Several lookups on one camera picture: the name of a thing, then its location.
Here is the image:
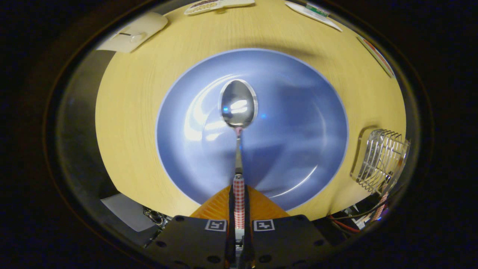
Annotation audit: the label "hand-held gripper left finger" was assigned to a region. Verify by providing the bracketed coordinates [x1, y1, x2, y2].
[144, 186, 235, 269]

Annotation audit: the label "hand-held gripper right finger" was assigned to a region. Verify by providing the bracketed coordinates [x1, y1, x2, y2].
[245, 186, 331, 269]

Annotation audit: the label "white divided dish with beans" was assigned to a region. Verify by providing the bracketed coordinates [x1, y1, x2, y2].
[184, 0, 256, 15]

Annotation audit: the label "red cable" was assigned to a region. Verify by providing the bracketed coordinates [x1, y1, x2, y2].
[328, 214, 362, 234]

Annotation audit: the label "grey box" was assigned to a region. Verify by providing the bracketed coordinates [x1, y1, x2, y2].
[100, 192, 158, 233]

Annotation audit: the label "blue round plate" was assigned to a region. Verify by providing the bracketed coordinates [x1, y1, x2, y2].
[155, 48, 349, 211]

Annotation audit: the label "clear water bottle green cap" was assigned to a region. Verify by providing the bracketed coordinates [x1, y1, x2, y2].
[304, 2, 331, 18]

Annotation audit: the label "white toaster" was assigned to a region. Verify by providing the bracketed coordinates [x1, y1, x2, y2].
[96, 11, 168, 53]

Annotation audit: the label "black backdrop cloth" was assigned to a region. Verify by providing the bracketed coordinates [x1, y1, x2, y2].
[58, 50, 120, 202]

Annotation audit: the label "small pale green plate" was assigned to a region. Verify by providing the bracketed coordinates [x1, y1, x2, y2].
[357, 34, 395, 78]

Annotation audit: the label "fork with red checked handle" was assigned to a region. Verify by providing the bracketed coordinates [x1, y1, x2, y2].
[371, 191, 389, 222]

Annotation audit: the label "spoon with red checked handle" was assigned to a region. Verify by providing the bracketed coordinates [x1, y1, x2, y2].
[219, 79, 258, 229]

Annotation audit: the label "white square coaster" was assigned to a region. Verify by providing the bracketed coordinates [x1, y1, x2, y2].
[285, 1, 342, 32]

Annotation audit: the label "red meat slices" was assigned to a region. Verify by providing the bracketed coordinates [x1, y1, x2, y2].
[362, 38, 394, 75]

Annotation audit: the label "metal wire drain basket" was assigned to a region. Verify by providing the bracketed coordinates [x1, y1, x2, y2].
[350, 129, 411, 195]

